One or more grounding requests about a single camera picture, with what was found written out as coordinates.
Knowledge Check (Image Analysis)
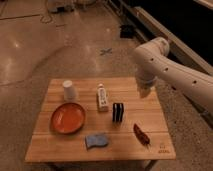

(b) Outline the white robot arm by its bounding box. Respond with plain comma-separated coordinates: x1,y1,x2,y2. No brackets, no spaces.
132,37,213,113

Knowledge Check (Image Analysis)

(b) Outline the white ceramic cup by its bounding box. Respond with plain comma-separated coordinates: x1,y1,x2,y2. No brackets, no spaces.
62,80,77,101

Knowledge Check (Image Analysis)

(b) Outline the white tube with label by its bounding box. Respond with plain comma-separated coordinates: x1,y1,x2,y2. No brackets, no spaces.
97,84,109,112

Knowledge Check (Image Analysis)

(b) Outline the black box on floor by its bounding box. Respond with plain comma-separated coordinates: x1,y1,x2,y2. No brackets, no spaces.
120,25,134,38

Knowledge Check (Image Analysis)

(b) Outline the wooden folding table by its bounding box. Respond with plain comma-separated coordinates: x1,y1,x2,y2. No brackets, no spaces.
25,77,176,163

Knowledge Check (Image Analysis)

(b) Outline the blue sponge cloth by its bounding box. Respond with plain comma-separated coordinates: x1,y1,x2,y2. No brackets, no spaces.
85,133,109,149

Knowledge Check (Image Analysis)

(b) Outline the orange round plate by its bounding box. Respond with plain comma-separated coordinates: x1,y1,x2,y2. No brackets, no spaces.
50,103,86,134

